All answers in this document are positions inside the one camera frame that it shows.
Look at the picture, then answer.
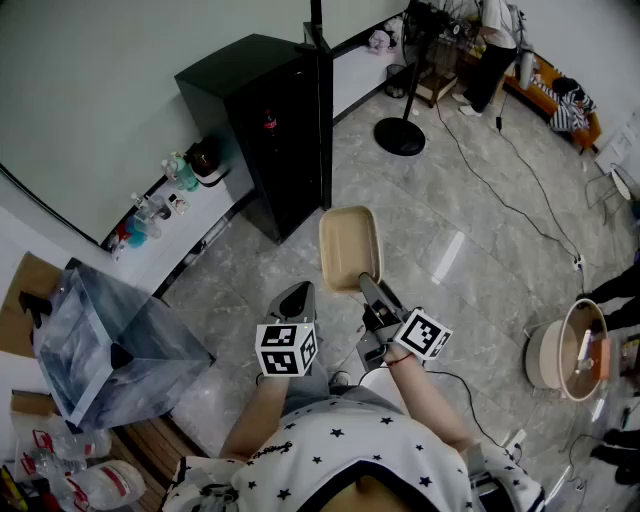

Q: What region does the cardboard box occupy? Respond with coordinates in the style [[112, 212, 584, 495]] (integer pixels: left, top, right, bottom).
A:
[[0, 251, 65, 359]]

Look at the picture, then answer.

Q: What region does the brown rectangular block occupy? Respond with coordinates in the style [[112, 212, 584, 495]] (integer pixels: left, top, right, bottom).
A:
[[589, 337, 613, 382]]

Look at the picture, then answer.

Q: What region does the white cylinder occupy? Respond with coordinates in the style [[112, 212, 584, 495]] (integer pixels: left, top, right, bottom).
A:
[[516, 49, 537, 92]]

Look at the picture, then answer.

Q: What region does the clear glass cup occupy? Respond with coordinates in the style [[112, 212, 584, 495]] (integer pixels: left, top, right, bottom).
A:
[[143, 194, 172, 222]]

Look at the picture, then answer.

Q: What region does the black floor cable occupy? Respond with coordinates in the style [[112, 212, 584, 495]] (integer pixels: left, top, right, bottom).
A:
[[433, 97, 584, 264]]

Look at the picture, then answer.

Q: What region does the wooden slat board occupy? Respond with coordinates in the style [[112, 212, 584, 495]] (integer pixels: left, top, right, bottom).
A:
[[110, 414, 212, 499]]

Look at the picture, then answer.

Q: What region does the pink plush toy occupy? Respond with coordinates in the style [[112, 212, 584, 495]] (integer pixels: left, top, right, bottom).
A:
[[368, 28, 395, 54]]

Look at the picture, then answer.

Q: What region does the grey marbled glass table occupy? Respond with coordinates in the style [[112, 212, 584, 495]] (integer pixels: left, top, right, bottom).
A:
[[32, 263, 217, 434]]

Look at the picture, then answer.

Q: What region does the clear plastic bottle red label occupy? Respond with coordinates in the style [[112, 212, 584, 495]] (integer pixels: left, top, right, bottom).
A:
[[63, 459, 147, 512]]

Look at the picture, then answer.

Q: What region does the green drink bottle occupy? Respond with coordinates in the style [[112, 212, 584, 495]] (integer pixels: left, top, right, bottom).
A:
[[171, 151, 201, 194]]

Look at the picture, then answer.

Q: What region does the person's right forearm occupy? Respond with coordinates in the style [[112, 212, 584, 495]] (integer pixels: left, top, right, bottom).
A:
[[387, 349, 475, 451]]

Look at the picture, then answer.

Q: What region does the blue cup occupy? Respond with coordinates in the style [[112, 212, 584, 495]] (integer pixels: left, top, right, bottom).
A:
[[123, 218, 152, 250]]

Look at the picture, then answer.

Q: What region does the grey harness strap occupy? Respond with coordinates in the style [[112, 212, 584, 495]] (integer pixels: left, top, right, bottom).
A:
[[185, 480, 242, 512], [466, 443, 502, 507]]

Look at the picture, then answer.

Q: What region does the black standing floor fan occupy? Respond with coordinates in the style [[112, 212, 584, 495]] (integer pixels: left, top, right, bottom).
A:
[[373, 0, 484, 158]]

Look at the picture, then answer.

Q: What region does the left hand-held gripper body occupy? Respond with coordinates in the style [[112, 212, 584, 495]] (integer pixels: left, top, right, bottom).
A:
[[254, 280, 320, 379]]

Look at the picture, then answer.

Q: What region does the white star-print shirt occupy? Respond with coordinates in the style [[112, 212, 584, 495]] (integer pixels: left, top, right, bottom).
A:
[[162, 397, 546, 512]]

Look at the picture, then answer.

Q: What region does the beige rectangular tray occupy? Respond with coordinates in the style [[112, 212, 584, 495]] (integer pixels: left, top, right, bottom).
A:
[[318, 205, 385, 295]]

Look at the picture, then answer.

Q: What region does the orange bench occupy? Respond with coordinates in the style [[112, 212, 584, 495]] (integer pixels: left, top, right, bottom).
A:
[[502, 52, 604, 154]]

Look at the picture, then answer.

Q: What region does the black wire basket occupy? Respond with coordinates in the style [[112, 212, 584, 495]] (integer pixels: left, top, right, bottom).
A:
[[384, 63, 409, 100]]

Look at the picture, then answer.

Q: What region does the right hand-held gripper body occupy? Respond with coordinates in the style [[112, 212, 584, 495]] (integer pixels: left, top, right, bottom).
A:
[[356, 295, 454, 374]]

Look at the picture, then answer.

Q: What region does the wooden stool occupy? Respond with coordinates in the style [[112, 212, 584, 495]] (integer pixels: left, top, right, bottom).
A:
[[414, 29, 462, 109]]

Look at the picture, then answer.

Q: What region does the person's left forearm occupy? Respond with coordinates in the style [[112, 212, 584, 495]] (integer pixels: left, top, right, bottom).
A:
[[219, 372, 292, 462]]

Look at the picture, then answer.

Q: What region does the black cabinet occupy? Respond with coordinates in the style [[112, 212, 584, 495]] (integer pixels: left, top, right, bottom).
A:
[[173, 33, 335, 246]]

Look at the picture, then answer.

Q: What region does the brown and white container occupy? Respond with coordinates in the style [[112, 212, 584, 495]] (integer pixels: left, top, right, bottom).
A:
[[186, 135, 232, 188]]

